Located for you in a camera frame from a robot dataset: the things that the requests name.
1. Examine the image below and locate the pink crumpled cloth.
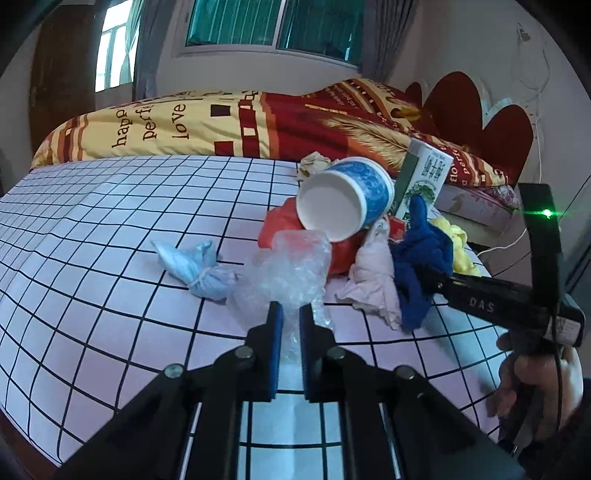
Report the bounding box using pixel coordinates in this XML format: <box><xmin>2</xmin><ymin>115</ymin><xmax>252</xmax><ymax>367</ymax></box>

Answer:
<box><xmin>335</xmin><ymin>219</ymin><xmax>402</xmax><ymax>330</ymax></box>

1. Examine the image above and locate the red scalloped headboard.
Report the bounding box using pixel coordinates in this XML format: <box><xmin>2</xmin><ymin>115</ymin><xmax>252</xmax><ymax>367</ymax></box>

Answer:
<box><xmin>405</xmin><ymin>70</ymin><xmax>535</xmax><ymax>190</ymax></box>

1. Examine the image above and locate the crumpled beige tissue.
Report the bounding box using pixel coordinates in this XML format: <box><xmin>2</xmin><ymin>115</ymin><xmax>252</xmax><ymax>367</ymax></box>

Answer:
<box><xmin>297</xmin><ymin>151</ymin><xmax>334</xmax><ymax>182</ymax></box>

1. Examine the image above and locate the brown wooden door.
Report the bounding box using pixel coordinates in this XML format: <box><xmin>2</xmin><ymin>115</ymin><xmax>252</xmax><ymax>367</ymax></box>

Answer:
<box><xmin>30</xmin><ymin>7</ymin><xmax>100</xmax><ymax>158</ymax></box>

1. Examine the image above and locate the red plastic bag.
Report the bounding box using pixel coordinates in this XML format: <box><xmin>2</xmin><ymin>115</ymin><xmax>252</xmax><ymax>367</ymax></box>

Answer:
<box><xmin>257</xmin><ymin>196</ymin><xmax>407</xmax><ymax>278</ymax></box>

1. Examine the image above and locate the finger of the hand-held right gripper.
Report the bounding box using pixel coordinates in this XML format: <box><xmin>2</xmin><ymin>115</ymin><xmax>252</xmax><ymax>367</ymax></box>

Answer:
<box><xmin>416</xmin><ymin>265</ymin><xmax>455</xmax><ymax>301</ymax></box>

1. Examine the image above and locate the clear plastic bag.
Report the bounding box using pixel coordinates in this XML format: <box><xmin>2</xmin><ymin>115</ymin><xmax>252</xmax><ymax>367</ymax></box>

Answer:
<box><xmin>226</xmin><ymin>228</ymin><xmax>335</xmax><ymax>365</ymax></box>

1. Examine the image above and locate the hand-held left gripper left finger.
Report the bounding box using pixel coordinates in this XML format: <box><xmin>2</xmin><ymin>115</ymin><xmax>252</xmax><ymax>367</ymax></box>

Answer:
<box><xmin>53</xmin><ymin>301</ymin><xmax>284</xmax><ymax>480</ymax></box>

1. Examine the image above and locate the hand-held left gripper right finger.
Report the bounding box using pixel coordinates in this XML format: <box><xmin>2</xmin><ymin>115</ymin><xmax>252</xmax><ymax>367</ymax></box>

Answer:
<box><xmin>299</xmin><ymin>304</ymin><xmax>527</xmax><ymax>480</ymax></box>

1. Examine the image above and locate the small bright window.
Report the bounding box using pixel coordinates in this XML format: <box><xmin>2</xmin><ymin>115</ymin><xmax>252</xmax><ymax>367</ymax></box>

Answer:
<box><xmin>95</xmin><ymin>0</ymin><xmax>139</xmax><ymax>93</ymax></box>

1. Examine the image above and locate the dark blue cloth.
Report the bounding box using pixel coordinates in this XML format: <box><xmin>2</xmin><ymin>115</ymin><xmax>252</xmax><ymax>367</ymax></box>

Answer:
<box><xmin>389</xmin><ymin>194</ymin><xmax>455</xmax><ymax>330</ymax></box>

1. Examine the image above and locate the red yellow printed blanket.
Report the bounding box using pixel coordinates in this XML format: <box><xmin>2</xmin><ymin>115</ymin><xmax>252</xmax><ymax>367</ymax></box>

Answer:
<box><xmin>30</xmin><ymin>78</ymin><xmax>513</xmax><ymax>188</ymax></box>

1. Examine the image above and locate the large window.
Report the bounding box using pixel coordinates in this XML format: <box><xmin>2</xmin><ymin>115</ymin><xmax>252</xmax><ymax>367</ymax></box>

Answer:
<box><xmin>185</xmin><ymin>0</ymin><xmax>365</xmax><ymax>65</ymax></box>

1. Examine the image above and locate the checked white tablecloth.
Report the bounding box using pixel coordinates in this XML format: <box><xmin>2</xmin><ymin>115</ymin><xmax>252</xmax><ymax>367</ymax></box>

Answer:
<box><xmin>0</xmin><ymin>154</ymin><xmax>509</xmax><ymax>467</ymax></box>

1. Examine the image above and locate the yellow cloth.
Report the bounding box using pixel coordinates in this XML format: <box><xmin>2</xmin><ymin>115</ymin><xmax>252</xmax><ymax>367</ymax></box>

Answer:
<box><xmin>429</xmin><ymin>217</ymin><xmax>481</xmax><ymax>277</ymax></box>

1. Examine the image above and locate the grey curtain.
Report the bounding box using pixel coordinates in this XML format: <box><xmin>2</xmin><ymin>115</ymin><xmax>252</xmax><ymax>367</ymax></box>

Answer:
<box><xmin>360</xmin><ymin>0</ymin><xmax>419</xmax><ymax>84</ymax></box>
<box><xmin>131</xmin><ymin>0</ymin><xmax>195</xmax><ymax>100</ymax></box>

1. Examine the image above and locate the person's right hand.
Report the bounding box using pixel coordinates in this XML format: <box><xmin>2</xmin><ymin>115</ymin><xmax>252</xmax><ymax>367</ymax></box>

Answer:
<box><xmin>496</xmin><ymin>335</ymin><xmax>583</xmax><ymax>444</ymax></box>

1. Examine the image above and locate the floral bed mattress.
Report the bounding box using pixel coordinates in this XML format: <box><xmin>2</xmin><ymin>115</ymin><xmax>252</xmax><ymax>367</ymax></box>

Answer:
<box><xmin>436</xmin><ymin>185</ymin><xmax>520</xmax><ymax>241</ymax></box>

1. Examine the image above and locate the light blue knotted cloth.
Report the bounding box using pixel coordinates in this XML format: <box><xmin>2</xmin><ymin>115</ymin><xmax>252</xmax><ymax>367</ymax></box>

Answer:
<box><xmin>151</xmin><ymin>239</ymin><xmax>238</xmax><ymax>303</ymax></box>

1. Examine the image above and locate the blue white paper cup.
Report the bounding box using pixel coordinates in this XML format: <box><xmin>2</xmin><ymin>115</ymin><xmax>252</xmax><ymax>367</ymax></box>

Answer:
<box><xmin>295</xmin><ymin>156</ymin><xmax>395</xmax><ymax>243</ymax></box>

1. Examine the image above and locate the white cable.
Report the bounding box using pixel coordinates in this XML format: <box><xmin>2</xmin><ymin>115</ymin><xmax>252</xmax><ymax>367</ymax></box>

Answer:
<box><xmin>478</xmin><ymin>115</ymin><xmax>546</xmax><ymax>259</ymax></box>

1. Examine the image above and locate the person's right forearm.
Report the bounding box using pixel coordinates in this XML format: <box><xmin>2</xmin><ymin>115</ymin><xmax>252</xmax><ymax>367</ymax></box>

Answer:
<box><xmin>512</xmin><ymin>411</ymin><xmax>585</xmax><ymax>480</ymax></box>

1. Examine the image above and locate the green white carton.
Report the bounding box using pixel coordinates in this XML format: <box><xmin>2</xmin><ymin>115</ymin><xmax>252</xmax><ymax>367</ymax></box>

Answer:
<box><xmin>392</xmin><ymin>138</ymin><xmax>455</xmax><ymax>222</ymax></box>

